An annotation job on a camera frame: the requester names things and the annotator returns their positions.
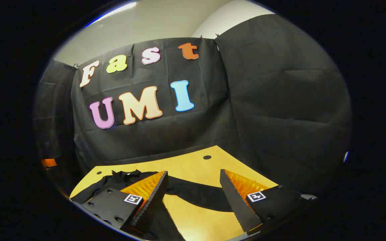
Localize black backdrop cloth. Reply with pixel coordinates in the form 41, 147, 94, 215
34, 13, 352, 201

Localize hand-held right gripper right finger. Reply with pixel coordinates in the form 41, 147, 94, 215
219, 168, 318, 236

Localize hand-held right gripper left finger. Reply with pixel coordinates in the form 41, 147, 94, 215
76, 170, 169, 239

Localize black garment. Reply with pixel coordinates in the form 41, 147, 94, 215
70, 169, 244, 241

